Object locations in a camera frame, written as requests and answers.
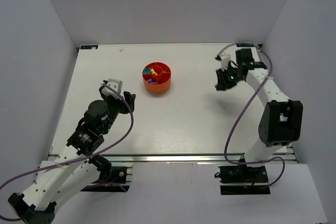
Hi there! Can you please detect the orange round divided container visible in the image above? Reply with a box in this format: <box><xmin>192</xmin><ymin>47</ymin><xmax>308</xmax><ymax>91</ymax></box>
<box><xmin>142</xmin><ymin>62</ymin><xmax>172</xmax><ymax>94</ymax></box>

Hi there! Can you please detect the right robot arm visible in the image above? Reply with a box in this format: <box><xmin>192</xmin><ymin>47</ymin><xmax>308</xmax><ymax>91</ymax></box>
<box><xmin>215</xmin><ymin>46</ymin><xmax>303</xmax><ymax>167</ymax></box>

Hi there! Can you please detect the left corner label sticker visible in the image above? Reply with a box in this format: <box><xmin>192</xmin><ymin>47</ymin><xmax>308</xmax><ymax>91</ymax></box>
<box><xmin>80</xmin><ymin>45</ymin><xmax>98</xmax><ymax>50</ymax></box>

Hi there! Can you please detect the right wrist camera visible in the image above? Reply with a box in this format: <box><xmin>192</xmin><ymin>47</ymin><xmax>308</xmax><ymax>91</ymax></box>
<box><xmin>215</xmin><ymin>53</ymin><xmax>231</xmax><ymax>71</ymax></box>

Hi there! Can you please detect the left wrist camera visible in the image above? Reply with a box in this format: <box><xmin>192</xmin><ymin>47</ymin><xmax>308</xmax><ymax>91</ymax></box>
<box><xmin>99</xmin><ymin>78</ymin><xmax>123</xmax><ymax>99</ymax></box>

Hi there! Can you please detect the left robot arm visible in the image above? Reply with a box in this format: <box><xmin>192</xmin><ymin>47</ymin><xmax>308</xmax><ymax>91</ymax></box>
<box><xmin>8</xmin><ymin>88</ymin><xmax>136</xmax><ymax>223</ymax></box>

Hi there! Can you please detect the right corner label sticker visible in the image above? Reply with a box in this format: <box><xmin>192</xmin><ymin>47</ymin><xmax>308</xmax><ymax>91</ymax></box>
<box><xmin>236</xmin><ymin>43</ymin><xmax>255</xmax><ymax>48</ymax></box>

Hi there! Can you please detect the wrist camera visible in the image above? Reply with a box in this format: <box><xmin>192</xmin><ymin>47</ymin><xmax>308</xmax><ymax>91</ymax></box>
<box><xmin>215</xmin><ymin>53</ymin><xmax>231</xmax><ymax>71</ymax></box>
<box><xmin>99</xmin><ymin>78</ymin><xmax>123</xmax><ymax>99</ymax></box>

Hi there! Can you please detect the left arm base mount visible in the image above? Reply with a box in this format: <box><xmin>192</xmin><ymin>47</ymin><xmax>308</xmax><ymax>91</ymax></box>
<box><xmin>81</xmin><ymin>155</ymin><xmax>133</xmax><ymax>193</ymax></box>

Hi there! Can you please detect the light blue lego brick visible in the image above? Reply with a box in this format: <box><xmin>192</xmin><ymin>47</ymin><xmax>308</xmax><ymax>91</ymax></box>
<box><xmin>143</xmin><ymin>68</ymin><xmax>151</xmax><ymax>74</ymax></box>

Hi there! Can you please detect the corner label sticker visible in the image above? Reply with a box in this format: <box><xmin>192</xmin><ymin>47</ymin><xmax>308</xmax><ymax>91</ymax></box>
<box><xmin>80</xmin><ymin>45</ymin><xmax>98</xmax><ymax>50</ymax></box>
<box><xmin>236</xmin><ymin>43</ymin><xmax>255</xmax><ymax>48</ymax></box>

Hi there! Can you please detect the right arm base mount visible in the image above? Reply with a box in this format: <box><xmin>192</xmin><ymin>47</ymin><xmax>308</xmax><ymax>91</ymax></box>
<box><xmin>214</xmin><ymin>164</ymin><xmax>270</xmax><ymax>196</ymax></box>

